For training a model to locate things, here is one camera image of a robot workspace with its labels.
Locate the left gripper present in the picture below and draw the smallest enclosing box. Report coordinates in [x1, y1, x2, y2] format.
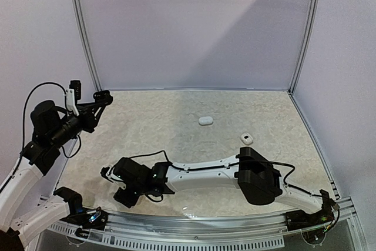
[49, 101, 105, 148]

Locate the black earbud charging case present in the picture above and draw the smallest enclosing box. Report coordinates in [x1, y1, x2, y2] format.
[93, 90, 113, 106]

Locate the white gold-trimmed charging case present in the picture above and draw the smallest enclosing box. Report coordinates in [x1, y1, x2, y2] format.
[240, 133, 253, 145]

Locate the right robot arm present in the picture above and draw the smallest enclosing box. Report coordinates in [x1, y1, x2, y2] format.
[102, 147, 340, 225]

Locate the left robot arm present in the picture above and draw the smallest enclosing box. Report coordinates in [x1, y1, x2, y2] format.
[1, 91, 113, 250]

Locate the closed white charging case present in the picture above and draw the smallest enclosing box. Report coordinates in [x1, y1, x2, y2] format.
[198, 116, 214, 126]

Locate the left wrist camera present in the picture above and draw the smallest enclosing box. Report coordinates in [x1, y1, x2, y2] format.
[65, 80, 82, 116]

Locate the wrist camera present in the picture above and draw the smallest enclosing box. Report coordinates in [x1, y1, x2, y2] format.
[65, 80, 82, 116]
[100, 166, 114, 183]

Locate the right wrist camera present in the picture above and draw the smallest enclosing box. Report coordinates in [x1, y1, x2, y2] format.
[100, 166, 114, 183]

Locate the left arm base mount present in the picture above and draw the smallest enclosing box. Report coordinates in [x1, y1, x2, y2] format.
[61, 207, 109, 230]

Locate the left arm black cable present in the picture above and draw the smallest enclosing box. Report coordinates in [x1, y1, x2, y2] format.
[22, 82, 82, 159]

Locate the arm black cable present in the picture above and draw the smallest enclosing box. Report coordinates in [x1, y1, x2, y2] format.
[22, 82, 82, 159]
[129, 149, 324, 199]

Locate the white slotted cable duct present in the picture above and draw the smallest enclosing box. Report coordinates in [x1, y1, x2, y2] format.
[43, 222, 285, 250]

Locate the left aluminium corner post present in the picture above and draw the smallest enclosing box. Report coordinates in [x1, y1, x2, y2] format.
[72, 0, 103, 91]

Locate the aluminium corner post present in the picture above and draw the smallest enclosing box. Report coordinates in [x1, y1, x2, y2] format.
[288, 0, 318, 96]
[72, 0, 103, 91]

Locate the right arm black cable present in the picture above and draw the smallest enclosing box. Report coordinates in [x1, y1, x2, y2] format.
[129, 149, 324, 199]

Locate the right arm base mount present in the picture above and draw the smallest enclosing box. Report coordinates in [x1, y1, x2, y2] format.
[285, 199, 340, 231]

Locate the aluminium front rail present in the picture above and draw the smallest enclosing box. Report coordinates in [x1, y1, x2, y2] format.
[35, 195, 358, 242]

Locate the right aluminium corner post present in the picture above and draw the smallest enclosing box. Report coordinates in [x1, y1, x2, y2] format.
[288, 0, 318, 96]

